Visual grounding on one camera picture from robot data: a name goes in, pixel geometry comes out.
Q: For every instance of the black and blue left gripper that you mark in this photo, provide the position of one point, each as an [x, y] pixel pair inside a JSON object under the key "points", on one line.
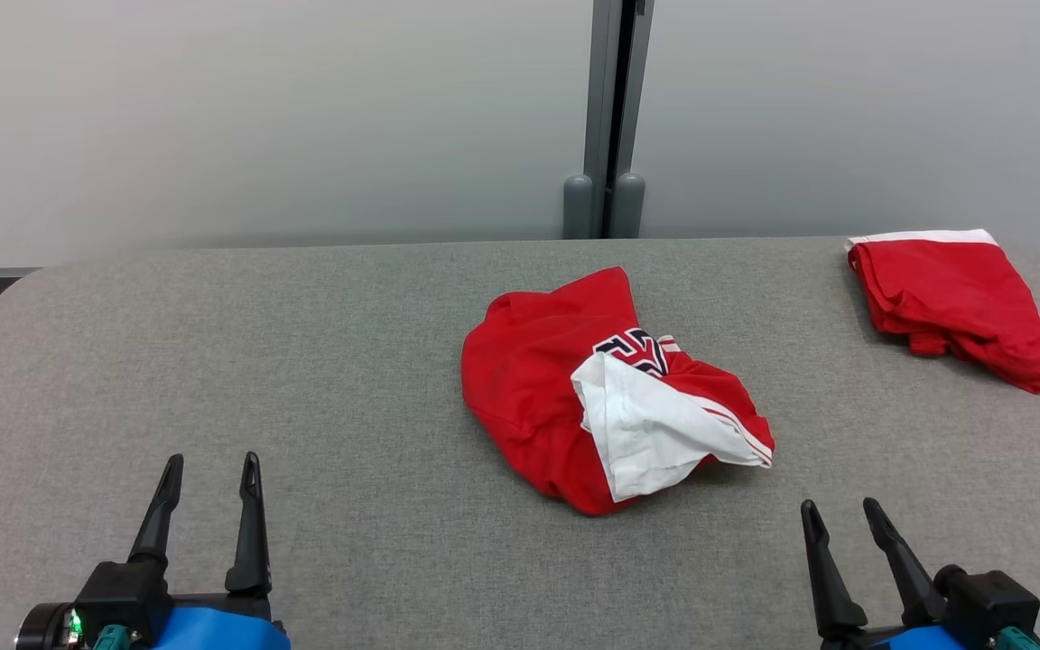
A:
{"points": [[213, 627]]}

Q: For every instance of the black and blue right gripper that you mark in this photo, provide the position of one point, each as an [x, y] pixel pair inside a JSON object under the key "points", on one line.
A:
{"points": [[899, 641]]}

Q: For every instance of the red shorts with white stripe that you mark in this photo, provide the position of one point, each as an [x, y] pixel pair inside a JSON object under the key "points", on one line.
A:
{"points": [[953, 298]]}

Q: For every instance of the red white printed t-shirt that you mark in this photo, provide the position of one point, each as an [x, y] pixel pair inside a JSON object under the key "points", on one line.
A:
{"points": [[529, 388]]}

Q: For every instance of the grey fabric upholstered bench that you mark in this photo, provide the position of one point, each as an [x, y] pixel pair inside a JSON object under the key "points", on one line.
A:
{"points": [[348, 406]]}

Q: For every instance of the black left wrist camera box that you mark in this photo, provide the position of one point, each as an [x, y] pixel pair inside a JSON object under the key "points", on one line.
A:
{"points": [[123, 591]]}

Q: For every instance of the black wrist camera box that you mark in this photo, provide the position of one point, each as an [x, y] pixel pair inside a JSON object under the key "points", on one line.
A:
{"points": [[989, 600], [123, 591]]}

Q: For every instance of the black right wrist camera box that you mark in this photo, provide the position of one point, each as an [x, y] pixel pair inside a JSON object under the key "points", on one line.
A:
{"points": [[989, 600]]}

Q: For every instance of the grey partition post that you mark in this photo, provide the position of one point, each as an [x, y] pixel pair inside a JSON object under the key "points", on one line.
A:
{"points": [[628, 208], [578, 212]]}

